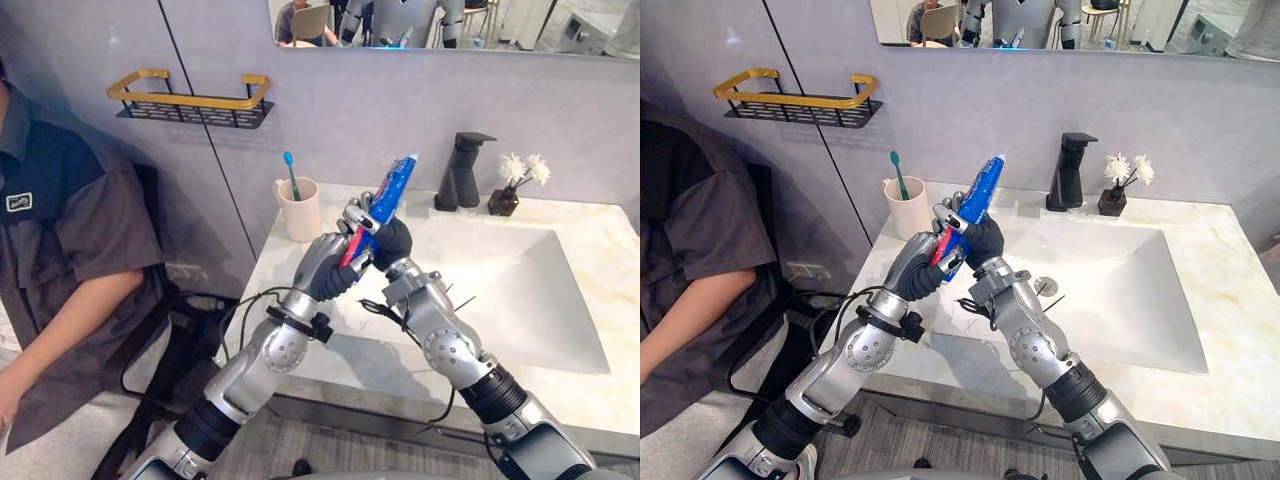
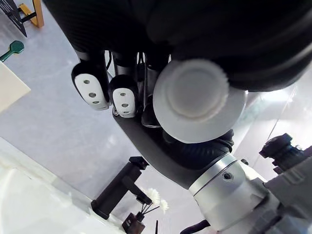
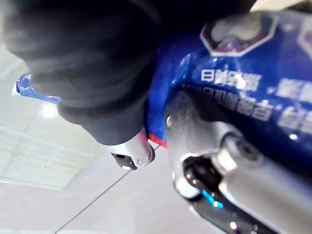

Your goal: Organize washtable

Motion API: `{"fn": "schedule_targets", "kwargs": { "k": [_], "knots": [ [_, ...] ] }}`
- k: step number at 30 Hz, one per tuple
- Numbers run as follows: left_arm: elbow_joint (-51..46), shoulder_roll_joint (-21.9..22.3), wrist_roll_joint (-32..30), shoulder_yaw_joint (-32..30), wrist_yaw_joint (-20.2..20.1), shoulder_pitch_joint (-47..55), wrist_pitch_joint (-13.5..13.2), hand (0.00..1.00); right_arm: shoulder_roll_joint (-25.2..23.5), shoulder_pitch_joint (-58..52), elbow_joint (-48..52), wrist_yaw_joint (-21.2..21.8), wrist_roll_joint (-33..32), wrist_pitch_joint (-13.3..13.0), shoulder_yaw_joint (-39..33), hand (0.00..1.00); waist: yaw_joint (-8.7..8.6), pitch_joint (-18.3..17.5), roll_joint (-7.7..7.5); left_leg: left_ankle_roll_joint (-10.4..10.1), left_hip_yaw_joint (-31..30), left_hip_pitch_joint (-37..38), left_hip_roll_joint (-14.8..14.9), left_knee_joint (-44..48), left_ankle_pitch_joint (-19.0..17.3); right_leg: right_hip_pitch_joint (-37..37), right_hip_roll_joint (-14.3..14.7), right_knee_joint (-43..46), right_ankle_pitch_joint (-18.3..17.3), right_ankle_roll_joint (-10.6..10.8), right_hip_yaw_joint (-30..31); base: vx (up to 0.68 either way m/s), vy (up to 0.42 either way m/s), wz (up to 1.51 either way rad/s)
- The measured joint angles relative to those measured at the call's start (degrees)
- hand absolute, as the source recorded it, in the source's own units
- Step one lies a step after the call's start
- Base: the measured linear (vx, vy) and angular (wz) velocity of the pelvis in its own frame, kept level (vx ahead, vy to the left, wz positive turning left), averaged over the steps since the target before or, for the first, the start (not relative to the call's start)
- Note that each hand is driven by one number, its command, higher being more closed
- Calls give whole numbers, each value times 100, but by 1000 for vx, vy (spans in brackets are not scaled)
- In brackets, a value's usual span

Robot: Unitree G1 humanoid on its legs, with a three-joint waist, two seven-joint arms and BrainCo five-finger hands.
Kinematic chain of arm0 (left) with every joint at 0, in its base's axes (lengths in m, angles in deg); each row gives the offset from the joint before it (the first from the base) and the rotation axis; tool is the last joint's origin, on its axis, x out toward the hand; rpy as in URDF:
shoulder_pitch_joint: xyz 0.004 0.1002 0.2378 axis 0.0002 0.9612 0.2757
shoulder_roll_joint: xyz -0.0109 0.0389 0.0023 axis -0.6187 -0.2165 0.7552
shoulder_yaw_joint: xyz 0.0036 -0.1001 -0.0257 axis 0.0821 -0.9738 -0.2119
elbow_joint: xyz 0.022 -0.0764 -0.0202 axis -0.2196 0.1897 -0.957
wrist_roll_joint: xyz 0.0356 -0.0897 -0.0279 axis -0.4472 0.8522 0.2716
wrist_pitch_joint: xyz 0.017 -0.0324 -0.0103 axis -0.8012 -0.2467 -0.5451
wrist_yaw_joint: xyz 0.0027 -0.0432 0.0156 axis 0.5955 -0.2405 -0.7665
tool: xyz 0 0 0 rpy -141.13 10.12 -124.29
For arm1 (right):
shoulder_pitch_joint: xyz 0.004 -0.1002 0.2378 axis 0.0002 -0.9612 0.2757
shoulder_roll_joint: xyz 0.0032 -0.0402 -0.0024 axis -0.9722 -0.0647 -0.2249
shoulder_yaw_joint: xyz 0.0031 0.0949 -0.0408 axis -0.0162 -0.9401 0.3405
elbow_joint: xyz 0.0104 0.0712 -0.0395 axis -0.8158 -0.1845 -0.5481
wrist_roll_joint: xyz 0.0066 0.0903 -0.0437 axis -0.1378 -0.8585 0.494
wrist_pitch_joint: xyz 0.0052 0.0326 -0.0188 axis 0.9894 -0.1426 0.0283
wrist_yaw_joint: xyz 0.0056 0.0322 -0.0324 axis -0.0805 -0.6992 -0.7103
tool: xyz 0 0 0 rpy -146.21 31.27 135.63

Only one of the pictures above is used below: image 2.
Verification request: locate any right robot hand black cloth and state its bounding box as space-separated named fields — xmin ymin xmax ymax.
xmin=111 ymin=114 xmax=235 ymax=190

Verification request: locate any left robot hand black cloth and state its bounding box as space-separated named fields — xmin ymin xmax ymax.
xmin=42 ymin=0 xmax=312 ymax=118

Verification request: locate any white bottle with ribbed cap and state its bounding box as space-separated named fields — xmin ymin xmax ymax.
xmin=153 ymin=59 xmax=247 ymax=143

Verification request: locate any white flower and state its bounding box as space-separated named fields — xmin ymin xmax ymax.
xmin=159 ymin=199 xmax=170 ymax=215
xmin=143 ymin=187 xmax=161 ymax=205

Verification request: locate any black faucet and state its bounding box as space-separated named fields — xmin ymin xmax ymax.
xmin=91 ymin=156 xmax=153 ymax=220

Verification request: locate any dark reed diffuser bottle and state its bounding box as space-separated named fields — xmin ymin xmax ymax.
xmin=121 ymin=195 xmax=160 ymax=234

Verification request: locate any white wash basin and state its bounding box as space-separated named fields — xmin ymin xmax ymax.
xmin=0 ymin=167 xmax=81 ymax=234

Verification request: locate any cream white board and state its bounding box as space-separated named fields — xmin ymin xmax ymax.
xmin=0 ymin=62 xmax=32 ymax=113

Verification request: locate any wooden stand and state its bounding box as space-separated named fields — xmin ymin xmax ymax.
xmin=19 ymin=0 xmax=45 ymax=29

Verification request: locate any green brush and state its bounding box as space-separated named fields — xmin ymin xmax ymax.
xmin=0 ymin=40 xmax=25 ymax=62

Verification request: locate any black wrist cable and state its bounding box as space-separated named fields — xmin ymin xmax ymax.
xmin=180 ymin=219 xmax=213 ymax=234

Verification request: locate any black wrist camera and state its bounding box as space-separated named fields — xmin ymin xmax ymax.
xmin=258 ymin=133 xmax=305 ymax=174

